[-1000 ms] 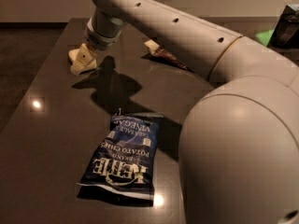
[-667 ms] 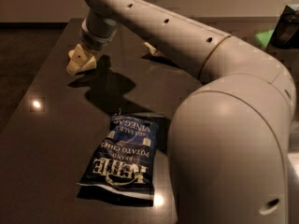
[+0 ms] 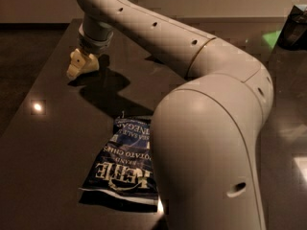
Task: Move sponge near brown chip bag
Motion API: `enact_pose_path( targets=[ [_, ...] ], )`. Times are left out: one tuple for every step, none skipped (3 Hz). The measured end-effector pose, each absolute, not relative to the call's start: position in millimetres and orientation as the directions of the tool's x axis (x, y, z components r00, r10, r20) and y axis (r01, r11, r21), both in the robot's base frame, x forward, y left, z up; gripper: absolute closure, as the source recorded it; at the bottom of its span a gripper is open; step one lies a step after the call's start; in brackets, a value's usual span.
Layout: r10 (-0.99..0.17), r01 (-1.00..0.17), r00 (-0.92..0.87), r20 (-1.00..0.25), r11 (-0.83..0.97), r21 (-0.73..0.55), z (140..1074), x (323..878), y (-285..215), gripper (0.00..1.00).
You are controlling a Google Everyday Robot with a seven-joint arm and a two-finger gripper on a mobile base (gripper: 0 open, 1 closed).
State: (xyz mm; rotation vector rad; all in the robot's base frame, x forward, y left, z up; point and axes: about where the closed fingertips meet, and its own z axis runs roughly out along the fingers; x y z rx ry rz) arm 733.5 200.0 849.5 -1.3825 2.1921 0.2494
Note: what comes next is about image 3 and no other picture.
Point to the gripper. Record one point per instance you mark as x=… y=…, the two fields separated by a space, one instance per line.
x=93 y=45

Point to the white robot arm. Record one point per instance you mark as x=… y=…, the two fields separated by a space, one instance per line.
x=203 y=133

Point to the blue Kettle chip bag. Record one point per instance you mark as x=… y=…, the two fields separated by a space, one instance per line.
x=123 y=168

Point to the dark box at right edge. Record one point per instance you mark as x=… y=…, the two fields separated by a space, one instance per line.
x=294 y=33

